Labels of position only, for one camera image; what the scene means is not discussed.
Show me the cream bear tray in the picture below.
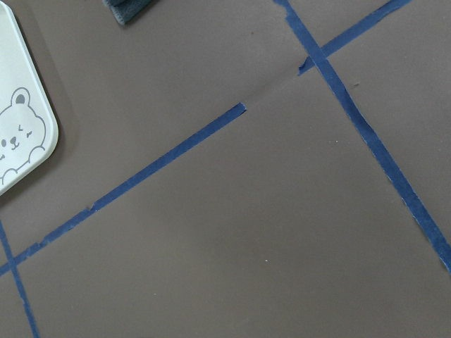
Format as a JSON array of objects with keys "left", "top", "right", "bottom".
[{"left": 1, "top": 3, "right": 58, "bottom": 194}]

